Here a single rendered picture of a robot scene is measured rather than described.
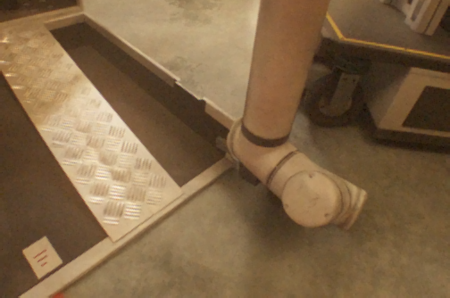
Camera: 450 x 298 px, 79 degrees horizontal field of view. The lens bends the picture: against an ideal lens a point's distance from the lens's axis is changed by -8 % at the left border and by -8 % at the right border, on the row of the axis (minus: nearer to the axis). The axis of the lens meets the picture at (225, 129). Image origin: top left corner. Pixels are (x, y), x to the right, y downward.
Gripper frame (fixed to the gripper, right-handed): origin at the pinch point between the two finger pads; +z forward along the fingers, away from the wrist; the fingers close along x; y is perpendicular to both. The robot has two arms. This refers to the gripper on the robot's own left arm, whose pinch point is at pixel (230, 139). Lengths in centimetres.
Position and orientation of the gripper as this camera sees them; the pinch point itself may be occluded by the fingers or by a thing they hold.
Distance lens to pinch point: 73.3
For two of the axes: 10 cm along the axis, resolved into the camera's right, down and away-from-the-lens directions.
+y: 0.0, -8.1, -5.8
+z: -7.3, -4.0, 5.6
